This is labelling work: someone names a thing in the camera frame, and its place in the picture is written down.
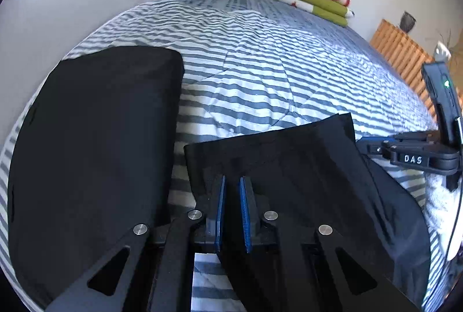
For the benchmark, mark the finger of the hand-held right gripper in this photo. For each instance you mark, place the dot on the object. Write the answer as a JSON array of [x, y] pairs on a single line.
[[416, 137], [372, 146]]

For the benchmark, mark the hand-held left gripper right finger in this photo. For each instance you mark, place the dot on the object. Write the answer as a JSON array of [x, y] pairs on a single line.
[[246, 214]]

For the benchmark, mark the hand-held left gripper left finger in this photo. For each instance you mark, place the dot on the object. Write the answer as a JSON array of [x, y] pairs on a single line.
[[220, 214]]

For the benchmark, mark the black pants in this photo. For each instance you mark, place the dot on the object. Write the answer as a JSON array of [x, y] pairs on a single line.
[[307, 160]]

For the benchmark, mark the white fluffy cloth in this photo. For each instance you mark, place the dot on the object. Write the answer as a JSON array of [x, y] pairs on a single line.
[[439, 210]]

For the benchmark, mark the small white object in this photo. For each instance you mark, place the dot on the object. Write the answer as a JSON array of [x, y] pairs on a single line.
[[442, 50]]

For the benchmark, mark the dark vase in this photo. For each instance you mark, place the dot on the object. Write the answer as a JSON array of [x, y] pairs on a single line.
[[408, 22]]

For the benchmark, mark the blue white striped blanket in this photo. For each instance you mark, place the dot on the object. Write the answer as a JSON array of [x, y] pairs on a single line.
[[271, 73]]

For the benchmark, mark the folded black garment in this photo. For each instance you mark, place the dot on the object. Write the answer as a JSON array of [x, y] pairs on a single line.
[[94, 134]]

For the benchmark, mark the wooden slatted frame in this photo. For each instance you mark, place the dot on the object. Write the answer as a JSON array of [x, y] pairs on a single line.
[[401, 48]]

